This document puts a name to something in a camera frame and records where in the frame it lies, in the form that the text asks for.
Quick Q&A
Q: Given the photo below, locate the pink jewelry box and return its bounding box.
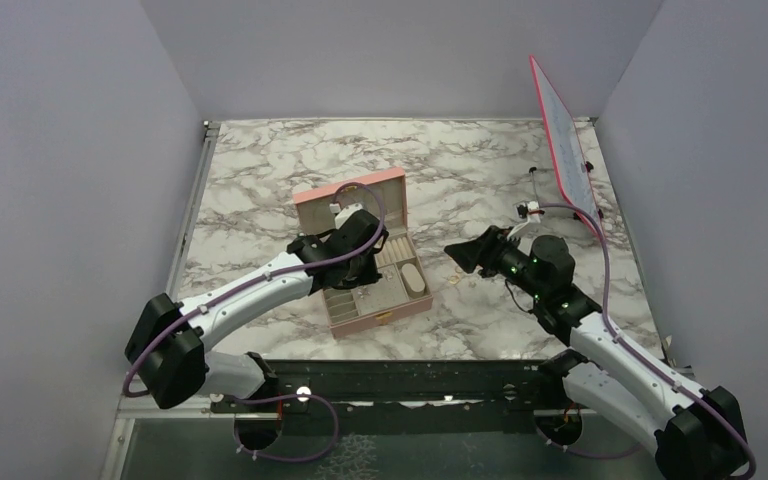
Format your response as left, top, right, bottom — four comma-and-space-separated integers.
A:
293, 167, 433, 338

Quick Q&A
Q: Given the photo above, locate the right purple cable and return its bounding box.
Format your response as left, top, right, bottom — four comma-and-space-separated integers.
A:
523, 201, 758, 480

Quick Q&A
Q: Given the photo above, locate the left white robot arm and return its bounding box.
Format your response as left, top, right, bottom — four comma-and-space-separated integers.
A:
122, 209, 388, 411

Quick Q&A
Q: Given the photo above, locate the beige watch pillow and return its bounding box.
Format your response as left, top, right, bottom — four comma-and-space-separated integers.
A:
400, 263, 426, 298

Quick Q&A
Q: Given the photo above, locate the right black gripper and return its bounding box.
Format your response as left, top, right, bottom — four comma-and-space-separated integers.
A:
444, 225, 547, 300

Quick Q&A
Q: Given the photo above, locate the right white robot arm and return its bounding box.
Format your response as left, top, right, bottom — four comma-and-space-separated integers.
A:
444, 226, 756, 479

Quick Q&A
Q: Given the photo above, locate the black metal base rail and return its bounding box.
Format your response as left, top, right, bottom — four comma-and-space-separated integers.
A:
142, 354, 624, 439

